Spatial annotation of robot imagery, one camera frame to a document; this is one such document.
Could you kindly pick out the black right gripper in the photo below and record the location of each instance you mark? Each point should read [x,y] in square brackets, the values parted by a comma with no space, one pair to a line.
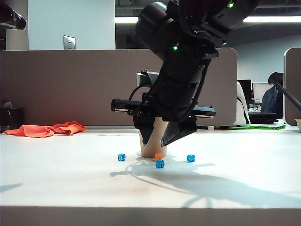
[178,89]

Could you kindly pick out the orange die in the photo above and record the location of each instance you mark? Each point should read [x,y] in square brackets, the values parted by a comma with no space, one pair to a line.
[158,156]

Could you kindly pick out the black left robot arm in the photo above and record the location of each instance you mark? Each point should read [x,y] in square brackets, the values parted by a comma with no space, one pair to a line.
[11,16]

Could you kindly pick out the brown paper cup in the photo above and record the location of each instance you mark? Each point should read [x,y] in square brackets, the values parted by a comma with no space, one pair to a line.
[154,146]

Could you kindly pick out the blue die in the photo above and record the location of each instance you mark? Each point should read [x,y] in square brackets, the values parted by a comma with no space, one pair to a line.
[160,164]
[121,157]
[191,158]

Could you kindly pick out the white partition foot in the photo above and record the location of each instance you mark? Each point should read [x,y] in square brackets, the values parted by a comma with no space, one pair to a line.
[211,128]

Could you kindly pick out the dark monitor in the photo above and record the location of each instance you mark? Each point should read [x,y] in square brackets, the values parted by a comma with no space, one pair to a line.
[245,89]

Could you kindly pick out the green tape strip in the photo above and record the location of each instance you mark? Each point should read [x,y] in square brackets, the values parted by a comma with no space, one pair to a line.
[258,127]

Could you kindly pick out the clear drinking glass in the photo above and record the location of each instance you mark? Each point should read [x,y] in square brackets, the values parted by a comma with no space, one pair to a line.
[256,104]

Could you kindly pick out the wide brown desk partition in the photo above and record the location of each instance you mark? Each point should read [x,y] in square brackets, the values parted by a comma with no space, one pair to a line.
[70,82]

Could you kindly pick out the white lit monitor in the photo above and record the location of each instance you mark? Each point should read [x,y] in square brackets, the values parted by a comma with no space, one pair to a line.
[258,90]

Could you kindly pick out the black ceiling spotlight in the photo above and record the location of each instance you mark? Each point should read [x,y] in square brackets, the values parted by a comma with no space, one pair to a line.
[224,43]

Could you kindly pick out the seated person in blue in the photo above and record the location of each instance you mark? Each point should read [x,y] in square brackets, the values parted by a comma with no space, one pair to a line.
[270,99]

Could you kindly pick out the orange cloth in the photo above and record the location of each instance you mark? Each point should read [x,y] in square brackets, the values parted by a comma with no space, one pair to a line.
[35,130]

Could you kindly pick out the black diagonal pole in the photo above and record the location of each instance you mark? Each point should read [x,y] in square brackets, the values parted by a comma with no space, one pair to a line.
[289,95]

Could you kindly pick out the beige paper bowl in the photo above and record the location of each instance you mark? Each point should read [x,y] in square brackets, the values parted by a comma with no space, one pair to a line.
[298,124]

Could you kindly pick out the narrow brown desk partition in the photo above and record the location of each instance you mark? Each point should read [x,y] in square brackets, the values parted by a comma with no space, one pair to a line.
[292,82]

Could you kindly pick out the black mesh pen holder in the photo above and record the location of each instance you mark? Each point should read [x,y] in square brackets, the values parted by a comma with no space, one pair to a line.
[11,117]

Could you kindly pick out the white ceiling light strip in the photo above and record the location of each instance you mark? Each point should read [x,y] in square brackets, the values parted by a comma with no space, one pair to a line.
[270,19]

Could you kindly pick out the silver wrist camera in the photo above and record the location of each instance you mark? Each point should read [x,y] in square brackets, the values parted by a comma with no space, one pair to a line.
[145,78]

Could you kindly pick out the metal wall outlet plate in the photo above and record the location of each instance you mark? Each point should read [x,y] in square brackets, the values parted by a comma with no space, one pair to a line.
[69,42]

